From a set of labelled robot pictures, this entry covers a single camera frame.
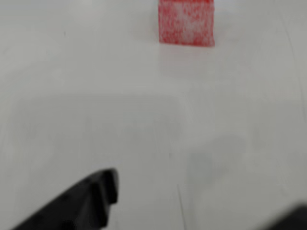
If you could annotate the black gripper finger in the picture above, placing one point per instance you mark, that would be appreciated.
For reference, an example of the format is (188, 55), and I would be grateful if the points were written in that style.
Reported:
(296, 219)
(79, 206)

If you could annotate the red speckled foam cube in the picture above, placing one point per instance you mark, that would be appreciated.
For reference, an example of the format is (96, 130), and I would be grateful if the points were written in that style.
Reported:
(185, 22)

